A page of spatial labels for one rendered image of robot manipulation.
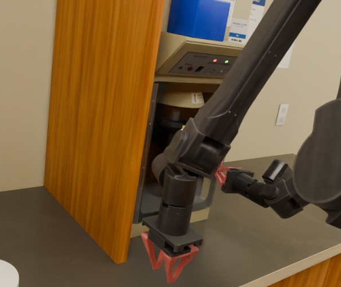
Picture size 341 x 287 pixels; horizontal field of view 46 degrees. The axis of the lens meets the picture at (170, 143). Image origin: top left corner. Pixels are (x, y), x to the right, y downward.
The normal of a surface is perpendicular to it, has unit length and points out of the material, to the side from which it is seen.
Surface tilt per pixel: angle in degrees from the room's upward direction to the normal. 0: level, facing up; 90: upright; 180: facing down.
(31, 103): 90
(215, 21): 90
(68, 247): 0
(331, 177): 71
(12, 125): 90
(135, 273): 0
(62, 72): 90
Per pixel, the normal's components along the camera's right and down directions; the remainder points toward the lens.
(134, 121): -0.78, 0.06
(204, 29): 0.61, 0.33
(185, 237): 0.16, -0.95
